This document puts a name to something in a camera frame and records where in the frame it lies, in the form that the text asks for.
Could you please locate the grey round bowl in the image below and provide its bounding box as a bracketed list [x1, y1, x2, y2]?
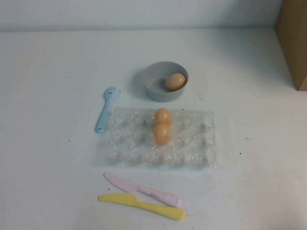
[142, 61, 189, 103]

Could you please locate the clear plastic egg box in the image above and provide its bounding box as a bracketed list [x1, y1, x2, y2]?
[95, 106, 219, 170]

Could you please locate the orange egg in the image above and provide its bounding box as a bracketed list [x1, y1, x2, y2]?
[153, 108, 173, 126]
[152, 124, 173, 146]
[165, 73, 187, 92]

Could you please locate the yellow plastic knife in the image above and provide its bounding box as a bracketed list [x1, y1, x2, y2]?
[97, 193, 186, 221]

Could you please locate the light blue plastic fork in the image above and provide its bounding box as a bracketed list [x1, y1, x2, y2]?
[95, 86, 120, 134]

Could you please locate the brown cardboard box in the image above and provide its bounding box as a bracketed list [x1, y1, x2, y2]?
[274, 0, 307, 92]

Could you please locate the pink plastic knife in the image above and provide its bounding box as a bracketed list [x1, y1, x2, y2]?
[103, 172, 184, 208]

